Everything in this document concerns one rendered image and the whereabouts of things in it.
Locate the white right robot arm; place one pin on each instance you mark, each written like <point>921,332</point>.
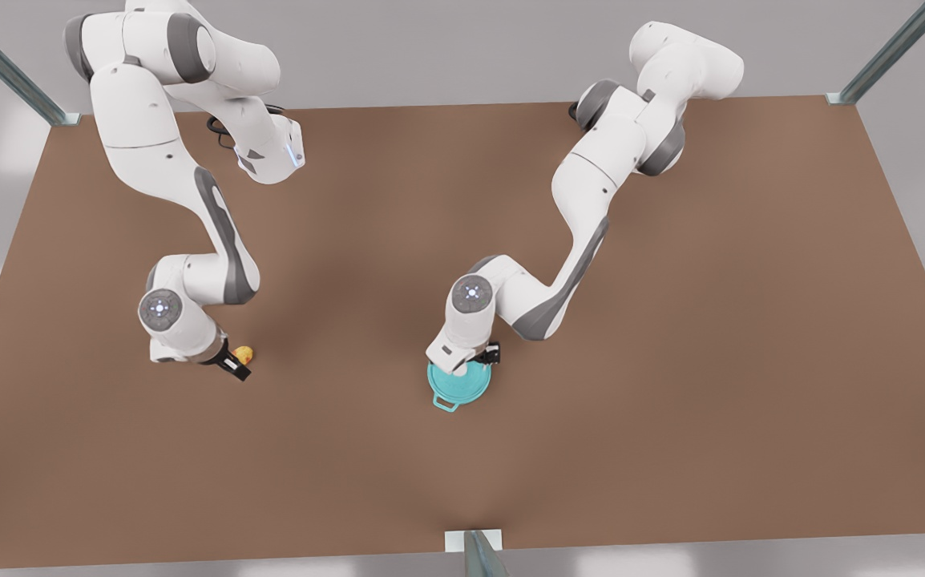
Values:
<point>142,112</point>

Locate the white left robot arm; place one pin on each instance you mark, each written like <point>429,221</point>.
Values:
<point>591,176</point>

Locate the yellow potato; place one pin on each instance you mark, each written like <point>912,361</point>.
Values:
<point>244,353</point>

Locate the teal pot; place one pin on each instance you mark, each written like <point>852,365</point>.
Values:
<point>450,396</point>

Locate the silver frame post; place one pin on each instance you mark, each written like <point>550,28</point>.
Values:
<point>480,554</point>
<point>6,68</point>
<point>887,52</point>

